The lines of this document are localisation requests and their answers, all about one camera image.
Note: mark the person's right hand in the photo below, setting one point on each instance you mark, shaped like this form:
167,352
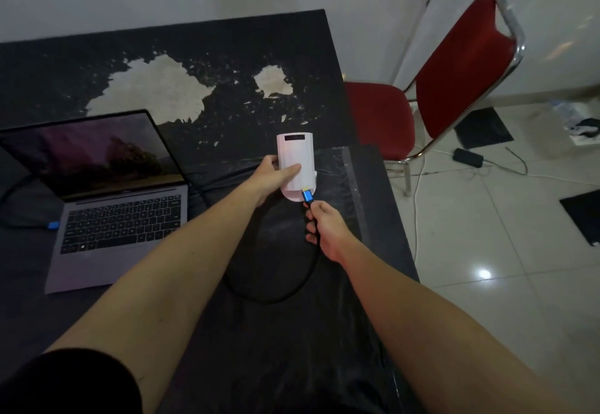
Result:
330,231

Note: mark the white mini projector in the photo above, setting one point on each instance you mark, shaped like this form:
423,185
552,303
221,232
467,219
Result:
296,151

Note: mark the person's left hand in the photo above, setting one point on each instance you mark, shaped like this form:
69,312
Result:
272,179

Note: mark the black floor mat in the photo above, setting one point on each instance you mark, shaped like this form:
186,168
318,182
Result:
483,128
583,214

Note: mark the black sleeve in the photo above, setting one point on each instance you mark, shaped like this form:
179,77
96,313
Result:
61,385

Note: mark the grey laptop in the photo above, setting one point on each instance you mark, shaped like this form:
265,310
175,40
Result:
122,221

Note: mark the red chair with metal frame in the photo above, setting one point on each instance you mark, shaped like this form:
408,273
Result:
459,67

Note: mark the black power adapter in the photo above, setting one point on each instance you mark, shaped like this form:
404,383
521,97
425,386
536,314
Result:
468,158

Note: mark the person's right forearm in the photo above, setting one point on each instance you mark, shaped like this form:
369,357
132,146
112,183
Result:
445,343

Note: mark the white plastic bag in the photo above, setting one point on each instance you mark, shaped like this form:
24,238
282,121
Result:
574,116

